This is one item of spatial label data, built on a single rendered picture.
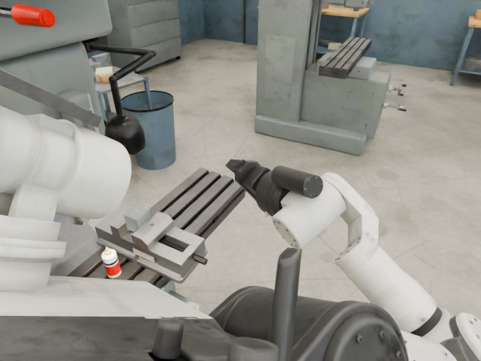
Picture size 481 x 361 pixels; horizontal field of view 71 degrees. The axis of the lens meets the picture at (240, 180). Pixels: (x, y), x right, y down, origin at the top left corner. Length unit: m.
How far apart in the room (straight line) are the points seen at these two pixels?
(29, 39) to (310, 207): 0.49
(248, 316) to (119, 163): 0.17
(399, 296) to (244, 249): 1.98
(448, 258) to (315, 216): 2.32
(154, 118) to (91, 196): 2.82
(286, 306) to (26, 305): 0.13
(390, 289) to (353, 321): 0.27
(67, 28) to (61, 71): 0.08
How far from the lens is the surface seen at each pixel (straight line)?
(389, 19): 7.00
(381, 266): 0.52
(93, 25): 0.70
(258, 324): 0.30
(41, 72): 0.69
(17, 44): 0.63
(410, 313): 0.53
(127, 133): 0.65
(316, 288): 2.28
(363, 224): 0.52
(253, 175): 0.65
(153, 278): 1.09
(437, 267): 2.68
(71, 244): 1.31
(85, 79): 0.74
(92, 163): 0.25
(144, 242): 1.04
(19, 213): 0.24
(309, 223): 0.50
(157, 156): 3.26
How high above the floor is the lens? 1.77
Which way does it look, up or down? 35 degrees down
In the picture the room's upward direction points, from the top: straight up
